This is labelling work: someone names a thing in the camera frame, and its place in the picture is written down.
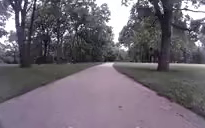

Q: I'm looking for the wood of green trees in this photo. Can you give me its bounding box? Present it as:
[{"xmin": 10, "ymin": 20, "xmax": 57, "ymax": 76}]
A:
[
  {"xmin": 118, "ymin": 9, "xmax": 205, "ymax": 65},
  {"xmin": 0, "ymin": 0, "xmax": 122, "ymax": 66}
]

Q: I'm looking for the pinkish grey gravel path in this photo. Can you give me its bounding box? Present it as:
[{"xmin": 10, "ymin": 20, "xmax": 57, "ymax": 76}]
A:
[{"xmin": 0, "ymin": 61, "xmax": 205, "ymax": 128}]

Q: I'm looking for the large dark-trunked tree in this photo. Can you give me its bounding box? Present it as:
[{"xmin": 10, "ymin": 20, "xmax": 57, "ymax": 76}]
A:
[
  {"xmin": 123, "ymin": 0, "xmax": 205, "ymax": 73},
  {"xmin": 3, "ymin": 0, "xmax": 41, "ymax": 69}
]

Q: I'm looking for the grass beside path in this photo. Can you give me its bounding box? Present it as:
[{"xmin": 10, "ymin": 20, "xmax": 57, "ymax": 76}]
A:
[
  {"xmin": 0, "ymin": 61, "xmax": 103, "ymax": 106},
  {"xmin": 112, "ymin": 61, "xmax": 205, "ymax": 124}
]

